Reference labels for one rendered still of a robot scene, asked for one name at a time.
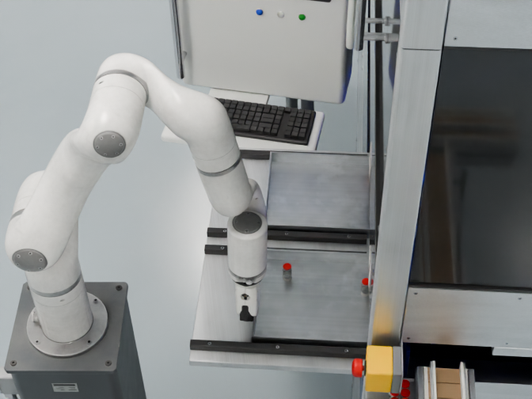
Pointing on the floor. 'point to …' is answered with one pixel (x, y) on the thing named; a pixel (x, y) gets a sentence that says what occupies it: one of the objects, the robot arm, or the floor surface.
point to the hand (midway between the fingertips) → (246, 313)
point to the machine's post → (405, 163)
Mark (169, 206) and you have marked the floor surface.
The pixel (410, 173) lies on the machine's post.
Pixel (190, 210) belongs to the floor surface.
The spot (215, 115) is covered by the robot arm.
